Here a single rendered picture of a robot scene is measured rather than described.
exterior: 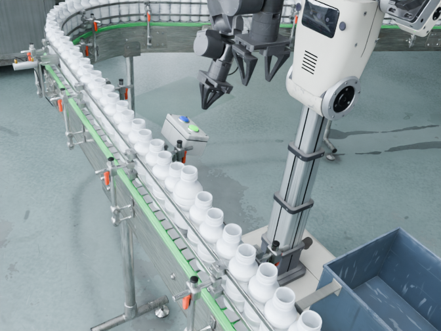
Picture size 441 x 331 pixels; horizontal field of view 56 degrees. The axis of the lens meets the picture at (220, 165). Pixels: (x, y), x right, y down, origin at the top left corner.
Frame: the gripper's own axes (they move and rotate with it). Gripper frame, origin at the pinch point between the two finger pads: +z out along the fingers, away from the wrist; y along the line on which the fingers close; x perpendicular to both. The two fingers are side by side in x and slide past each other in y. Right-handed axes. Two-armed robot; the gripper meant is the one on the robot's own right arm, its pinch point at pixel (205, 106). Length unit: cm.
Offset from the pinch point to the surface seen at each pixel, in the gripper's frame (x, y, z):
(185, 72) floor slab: 171, -262, 62
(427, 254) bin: 45, 60, 11
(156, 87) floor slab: 131, -241, 76
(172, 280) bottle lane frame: -14, 31, 37
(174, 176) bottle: -18.9, 22.0, 10.8
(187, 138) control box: -4.5, 3.2, 9.3
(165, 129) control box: -4.7, -8.5, 12.4
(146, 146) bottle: -18.3, 5.1, 12.1
